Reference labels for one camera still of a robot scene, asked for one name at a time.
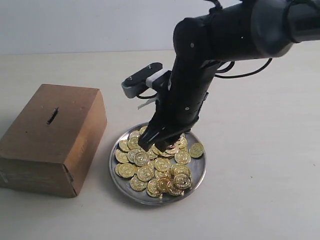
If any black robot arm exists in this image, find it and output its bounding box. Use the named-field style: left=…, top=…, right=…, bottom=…
left=138, top=0, right=320, bottom=150

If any round silver metal plate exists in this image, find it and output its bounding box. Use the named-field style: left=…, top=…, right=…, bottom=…
left=108, top=122, right=207, bottom=206

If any lone gold coin at right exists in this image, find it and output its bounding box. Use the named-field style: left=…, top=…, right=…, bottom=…
left=189, top=142, right=204, bottom=159

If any brown cardboard coin box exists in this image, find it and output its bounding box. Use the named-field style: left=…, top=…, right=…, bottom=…
left=0, top=84, right=107, bottom=198

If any gold coin right middle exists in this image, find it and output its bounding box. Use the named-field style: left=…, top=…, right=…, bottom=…
left=174, top=150, right=191, bottom=165

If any pale silvery gold coin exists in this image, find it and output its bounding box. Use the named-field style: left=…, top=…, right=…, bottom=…
left=133, top=151, right=150, bottom=167

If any black cable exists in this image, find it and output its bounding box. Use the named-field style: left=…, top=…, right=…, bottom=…
left=214, top=57, right=273, bottom=79

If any gold coin bottom right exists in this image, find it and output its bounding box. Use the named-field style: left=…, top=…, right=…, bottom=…
left=173, top=173, right=192, bottom=190

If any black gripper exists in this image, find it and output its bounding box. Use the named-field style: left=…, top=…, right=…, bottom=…
left=138, top=16, right=220, bottom=152

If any gold coin bottom left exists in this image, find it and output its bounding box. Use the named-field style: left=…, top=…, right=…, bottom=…
left=129, top=175, right=148, bottom=192

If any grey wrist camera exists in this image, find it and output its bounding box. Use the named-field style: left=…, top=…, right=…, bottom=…
left=121, top=62, right=172, bottom=99

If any gold coin bottom centre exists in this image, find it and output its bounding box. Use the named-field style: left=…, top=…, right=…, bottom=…
left=156, top=177, right=171, bottom=193

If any gold coin upper left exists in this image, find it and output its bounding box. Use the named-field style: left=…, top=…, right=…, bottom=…
left=127, top=137, right=140, bottom=150

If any gold coin lower centre left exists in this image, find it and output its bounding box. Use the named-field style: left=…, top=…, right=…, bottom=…
left=136, top=166, right=154, bottom=182

